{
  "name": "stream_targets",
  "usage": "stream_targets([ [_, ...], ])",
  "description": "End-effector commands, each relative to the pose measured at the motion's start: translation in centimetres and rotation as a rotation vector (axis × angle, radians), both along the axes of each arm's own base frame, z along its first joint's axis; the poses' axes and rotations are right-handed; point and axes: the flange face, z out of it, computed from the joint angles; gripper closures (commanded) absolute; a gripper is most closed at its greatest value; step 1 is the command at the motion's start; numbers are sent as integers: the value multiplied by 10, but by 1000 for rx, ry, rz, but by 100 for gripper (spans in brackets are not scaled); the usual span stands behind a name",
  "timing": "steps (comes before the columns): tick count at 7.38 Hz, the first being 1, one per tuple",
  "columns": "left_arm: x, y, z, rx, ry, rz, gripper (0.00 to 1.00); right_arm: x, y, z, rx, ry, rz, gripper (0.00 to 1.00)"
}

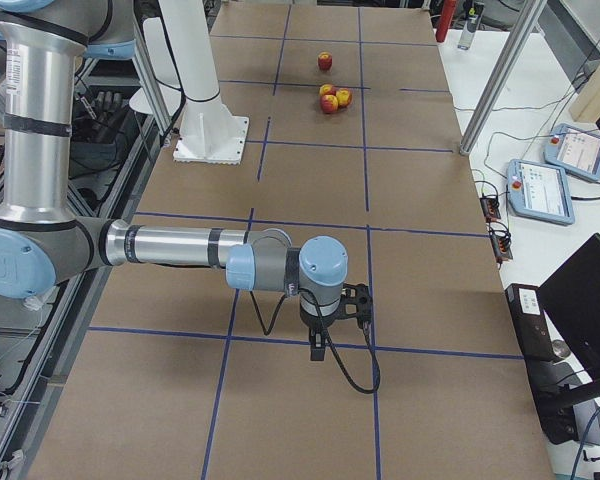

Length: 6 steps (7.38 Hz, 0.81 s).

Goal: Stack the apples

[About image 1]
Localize red yellow apple front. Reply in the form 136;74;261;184
319;94;339;114

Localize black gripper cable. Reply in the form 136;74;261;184
248;287;383;396

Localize black computer box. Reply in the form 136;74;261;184
505;283;600;446

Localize red yellow apple back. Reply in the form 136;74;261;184
319;84;337;98

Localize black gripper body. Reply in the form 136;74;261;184
300;297;346;339

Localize blue teach pendant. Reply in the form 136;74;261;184
544;123;600;182
506;159;575;225

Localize orange black adapter near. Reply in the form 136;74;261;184
487;222;513;266

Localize aluminium frame post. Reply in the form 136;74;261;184
459;0;547;156

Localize near blue teach pendant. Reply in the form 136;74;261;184
506;159;575;225

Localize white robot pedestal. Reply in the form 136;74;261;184
159;1;249;165

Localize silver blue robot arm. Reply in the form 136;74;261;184
0;1;351;361

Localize lone red yellow apple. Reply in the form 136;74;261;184
317;51;333;71

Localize black monitor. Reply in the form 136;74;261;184
538;233;600;413

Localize red yellow apple right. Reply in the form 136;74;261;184
335;88;353;109

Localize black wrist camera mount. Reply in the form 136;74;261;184
340;283;373;332

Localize orange black adapter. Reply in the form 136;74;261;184
487;222;513;266
478;180;501;222

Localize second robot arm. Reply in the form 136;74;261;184
0;1;135;98

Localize brown paper table cover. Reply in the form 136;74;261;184
27;0;554;480

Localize far blue teach pendant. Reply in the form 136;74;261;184
544;123;600;182

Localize orange black adapter far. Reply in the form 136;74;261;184
478;180;501;222

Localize red fire extinguisher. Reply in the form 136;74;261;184
435;0;457;43

